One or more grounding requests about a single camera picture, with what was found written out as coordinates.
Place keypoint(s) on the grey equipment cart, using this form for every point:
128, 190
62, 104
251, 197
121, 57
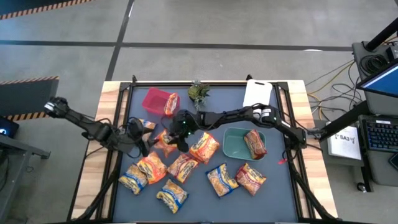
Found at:
374, 104

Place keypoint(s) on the black pole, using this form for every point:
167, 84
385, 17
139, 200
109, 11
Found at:
382, 36

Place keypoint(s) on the red Maruchan ramen pack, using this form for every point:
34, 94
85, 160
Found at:
250, 179
255, 144
182, 167

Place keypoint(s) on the black device with blue light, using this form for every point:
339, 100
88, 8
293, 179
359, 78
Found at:
7, 127

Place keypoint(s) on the black phone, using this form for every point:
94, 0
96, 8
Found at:
394, 161

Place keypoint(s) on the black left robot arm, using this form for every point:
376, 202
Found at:
93, 129

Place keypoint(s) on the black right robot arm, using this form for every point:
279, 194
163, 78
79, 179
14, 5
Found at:
233, 115

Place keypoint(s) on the potted succulent plant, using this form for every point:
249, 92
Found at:
197, 91

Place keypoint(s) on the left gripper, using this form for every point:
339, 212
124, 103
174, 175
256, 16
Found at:
136, 137

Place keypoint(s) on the red plastic bin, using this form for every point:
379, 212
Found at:
154, 101

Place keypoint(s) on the blue Maruchan ramen pack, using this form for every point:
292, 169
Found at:
172, 195
221, 180
148, 124
133, 179

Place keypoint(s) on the green plastic bin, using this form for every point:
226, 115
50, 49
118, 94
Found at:
234, 144

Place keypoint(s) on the black backlit keyboard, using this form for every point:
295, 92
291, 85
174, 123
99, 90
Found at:
381, 135

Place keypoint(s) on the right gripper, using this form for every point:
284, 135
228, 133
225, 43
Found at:
183, 123

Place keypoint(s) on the grey metal desk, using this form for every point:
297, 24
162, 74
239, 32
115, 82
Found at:
15, 146

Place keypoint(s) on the white SA3 paper sign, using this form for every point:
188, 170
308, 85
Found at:
343, 144

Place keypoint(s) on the computer monitor blue screen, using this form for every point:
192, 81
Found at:
384, 82

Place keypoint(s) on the small red tag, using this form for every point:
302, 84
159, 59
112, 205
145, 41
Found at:
283, 161

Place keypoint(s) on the black caster wheel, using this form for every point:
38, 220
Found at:
361, 187

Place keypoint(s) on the orange Maruchan ramen pack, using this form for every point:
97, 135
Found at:
204, 147
164, 143
171, 104
152, 166

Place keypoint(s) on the black diagonal beam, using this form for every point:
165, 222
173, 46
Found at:
345, 119

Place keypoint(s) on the white plastic bin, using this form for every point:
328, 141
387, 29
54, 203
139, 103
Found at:
257, 91

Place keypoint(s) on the black hazard-striped floor mat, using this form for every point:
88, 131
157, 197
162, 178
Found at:
28, 93
18, 4

